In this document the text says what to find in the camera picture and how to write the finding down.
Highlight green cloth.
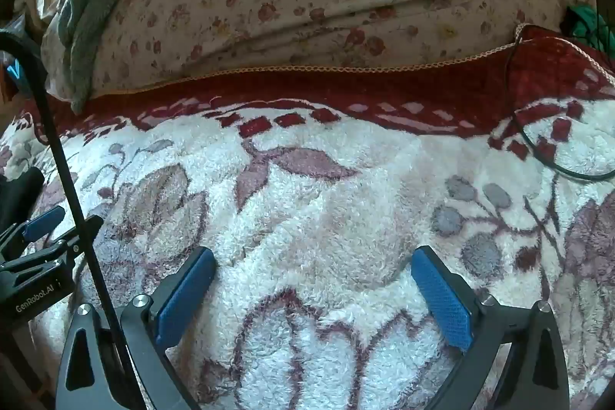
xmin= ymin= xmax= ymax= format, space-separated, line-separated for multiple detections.
xmin=562 ymin=4 xmax=615 ymax=55

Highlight thin black cable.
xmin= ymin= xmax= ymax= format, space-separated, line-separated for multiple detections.
xmin=508 ymin=23 xmax=615 ymax=181

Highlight thick black gripper cable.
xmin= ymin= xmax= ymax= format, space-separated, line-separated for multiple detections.
xmin=0 ymin=30 xmax=140 ymax=396

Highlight grey-green towel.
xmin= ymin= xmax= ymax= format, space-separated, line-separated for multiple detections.
xmin=55 ymin=0 xmax=164 ymax=115

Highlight black pants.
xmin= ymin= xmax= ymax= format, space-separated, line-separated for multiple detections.
xmin=0 ymin=167 xmax=45 ymax=233

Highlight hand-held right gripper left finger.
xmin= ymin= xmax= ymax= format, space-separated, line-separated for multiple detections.
xmin=53 ymin=247 xmax=217 ymax=410

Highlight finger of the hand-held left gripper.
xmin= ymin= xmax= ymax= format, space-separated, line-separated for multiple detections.
xmin=0 ymin=205 xmax=66 ymax=262
xmin=0 ymin=214 xmax=105 ymax=279

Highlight fluffy floral blanket red border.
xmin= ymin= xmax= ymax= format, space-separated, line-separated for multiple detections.
xmin=0 ymin=26 xmax=615 ymax=410

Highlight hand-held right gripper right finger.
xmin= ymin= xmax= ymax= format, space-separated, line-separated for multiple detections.
xmin=411 ymin=246 xmax=572 ymax=410

